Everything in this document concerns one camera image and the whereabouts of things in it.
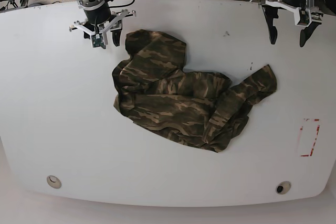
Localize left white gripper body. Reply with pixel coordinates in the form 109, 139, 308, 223
265, 0, 323, 26

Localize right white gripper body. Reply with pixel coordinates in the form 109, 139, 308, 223
69, 9, 136, 45

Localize red tape rectangle marking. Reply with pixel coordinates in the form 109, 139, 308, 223
297, 119, 321, 157

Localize right table cable grommet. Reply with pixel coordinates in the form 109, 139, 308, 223
276, 181, 291, 195

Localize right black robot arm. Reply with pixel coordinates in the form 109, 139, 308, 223
69, 0, 136, 49

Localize left table cable grommet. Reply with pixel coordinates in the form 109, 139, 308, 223
46, 175, 62, 189

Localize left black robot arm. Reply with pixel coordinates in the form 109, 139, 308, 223
262, 0, 323, 47

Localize camouflage T-shirt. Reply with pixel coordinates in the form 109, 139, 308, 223
112, 29, 277, 153

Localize table cable grommet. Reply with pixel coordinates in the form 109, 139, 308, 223
46, 175, 62, 189
276, 181, 291, 195

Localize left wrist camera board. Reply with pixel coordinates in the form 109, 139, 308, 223
300, 9, 310, 26

